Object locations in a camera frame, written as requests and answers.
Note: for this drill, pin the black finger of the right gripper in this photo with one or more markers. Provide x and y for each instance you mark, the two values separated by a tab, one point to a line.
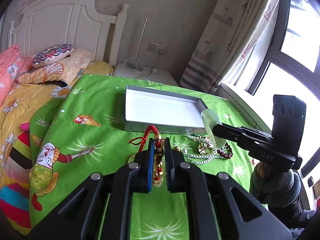
235	134

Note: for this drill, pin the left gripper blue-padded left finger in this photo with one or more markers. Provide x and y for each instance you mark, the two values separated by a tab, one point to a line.
143	180

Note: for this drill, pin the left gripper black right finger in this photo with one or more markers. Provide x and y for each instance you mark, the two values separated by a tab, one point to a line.
173	158

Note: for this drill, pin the white pearl necklace green pendant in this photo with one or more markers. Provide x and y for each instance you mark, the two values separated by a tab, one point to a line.
206	151

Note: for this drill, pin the pale green jade bangle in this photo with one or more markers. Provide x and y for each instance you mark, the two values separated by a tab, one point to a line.
210	119

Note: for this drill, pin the grey white jewelry tray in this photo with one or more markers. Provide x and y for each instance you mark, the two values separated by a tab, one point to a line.
171	113

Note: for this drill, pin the grey gloved right hand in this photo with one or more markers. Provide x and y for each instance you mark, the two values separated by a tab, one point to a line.
274	188

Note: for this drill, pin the green cartoon print cloth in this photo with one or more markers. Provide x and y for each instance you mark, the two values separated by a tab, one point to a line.
60	127

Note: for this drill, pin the dark framed window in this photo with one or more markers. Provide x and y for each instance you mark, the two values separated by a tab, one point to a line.
294	44

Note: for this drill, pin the white patterned curtain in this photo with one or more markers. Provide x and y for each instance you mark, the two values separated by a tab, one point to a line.
230	34

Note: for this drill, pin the white bedside table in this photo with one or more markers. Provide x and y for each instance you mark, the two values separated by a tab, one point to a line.
160	76

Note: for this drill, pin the white slim desk lamp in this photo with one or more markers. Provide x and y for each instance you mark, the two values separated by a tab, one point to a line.
131	63

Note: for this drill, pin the peach quilted pillow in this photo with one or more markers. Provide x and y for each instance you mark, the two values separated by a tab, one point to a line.
65	70

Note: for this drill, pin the yellow floral bed sheet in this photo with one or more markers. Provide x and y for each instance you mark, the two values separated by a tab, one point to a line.
17	109

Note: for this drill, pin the embroidered round cushion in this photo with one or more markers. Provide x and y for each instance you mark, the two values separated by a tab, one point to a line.
52	55

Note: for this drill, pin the pink folded quilt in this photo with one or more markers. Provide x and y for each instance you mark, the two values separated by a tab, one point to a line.
12	65

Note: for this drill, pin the white wooden headboard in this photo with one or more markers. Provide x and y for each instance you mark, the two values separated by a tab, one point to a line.
53	22

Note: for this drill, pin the black camera box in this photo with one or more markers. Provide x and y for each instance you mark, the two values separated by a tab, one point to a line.
289	114

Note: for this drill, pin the wall power socket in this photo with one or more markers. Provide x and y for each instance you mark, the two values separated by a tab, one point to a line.
157	48

